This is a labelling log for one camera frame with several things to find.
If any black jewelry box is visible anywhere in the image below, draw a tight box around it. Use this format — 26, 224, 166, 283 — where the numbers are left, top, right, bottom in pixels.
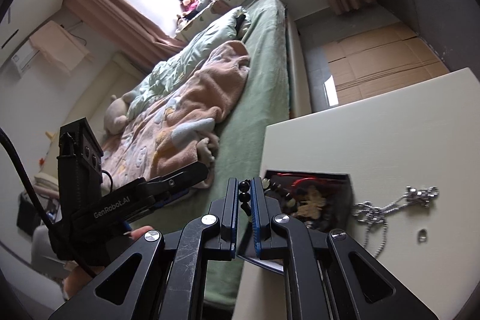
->
238, 170, 353, 274

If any left hand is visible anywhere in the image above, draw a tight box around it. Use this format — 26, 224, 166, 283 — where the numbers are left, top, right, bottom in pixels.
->
64, 226, 153, 300

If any green bed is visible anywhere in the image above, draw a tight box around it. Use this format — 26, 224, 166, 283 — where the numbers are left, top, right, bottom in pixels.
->
141, 0, 314, 310

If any air conditioner unit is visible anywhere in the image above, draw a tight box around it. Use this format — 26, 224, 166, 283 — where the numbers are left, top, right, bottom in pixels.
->
11, 40, 38, 77

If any light green duvet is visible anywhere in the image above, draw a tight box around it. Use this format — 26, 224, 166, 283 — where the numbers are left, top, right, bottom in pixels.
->
127, 7, 251, 121

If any silver chain necklace with pendant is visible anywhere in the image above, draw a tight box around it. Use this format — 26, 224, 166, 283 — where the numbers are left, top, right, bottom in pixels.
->
351, 185, 440, 260

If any left pink curtain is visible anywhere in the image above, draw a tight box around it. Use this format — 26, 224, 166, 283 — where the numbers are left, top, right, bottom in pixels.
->
63, 0, 185, 71

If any plush toy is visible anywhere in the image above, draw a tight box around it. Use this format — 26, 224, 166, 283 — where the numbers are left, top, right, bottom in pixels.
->
103, 91, 137, 136

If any pink fleece blanket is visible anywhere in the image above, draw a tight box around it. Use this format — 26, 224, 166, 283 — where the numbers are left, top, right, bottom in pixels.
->
103, 40, 250, 189

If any black cable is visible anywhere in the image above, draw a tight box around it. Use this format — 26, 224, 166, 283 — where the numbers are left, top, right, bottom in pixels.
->
0, 126, 57, 231

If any black and jade bead bracelet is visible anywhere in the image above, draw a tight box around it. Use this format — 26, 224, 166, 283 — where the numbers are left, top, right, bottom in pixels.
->
237, 178, 253, 218

